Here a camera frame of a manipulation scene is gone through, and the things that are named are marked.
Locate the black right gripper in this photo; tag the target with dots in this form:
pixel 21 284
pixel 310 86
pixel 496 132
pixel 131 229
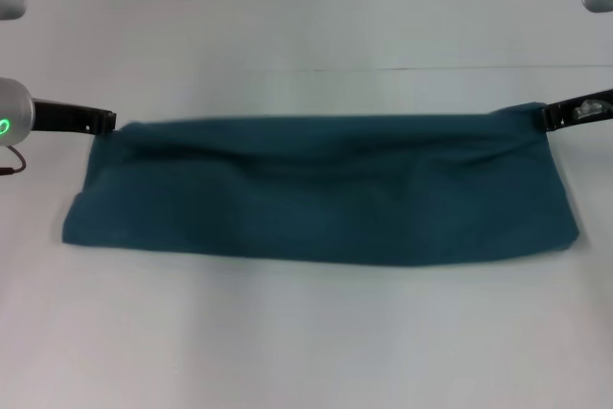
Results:
pixel 584 109

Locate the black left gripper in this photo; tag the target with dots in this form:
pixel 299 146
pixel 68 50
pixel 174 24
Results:
pixel 62 117

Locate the teal blue t-shirt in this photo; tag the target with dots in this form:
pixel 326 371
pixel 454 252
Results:
pixel 311 198

